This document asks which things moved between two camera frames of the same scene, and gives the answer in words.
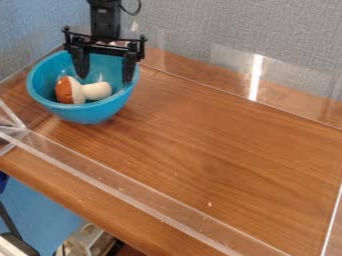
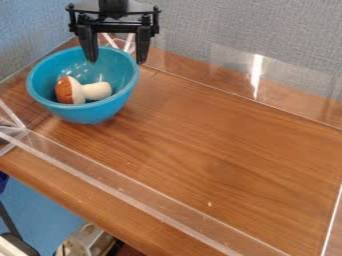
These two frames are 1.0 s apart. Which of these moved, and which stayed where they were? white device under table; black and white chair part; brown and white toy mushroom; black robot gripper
Moved: black robot gripper
Stayed: brown and white toy mushroom; black and white chair part; white device under table
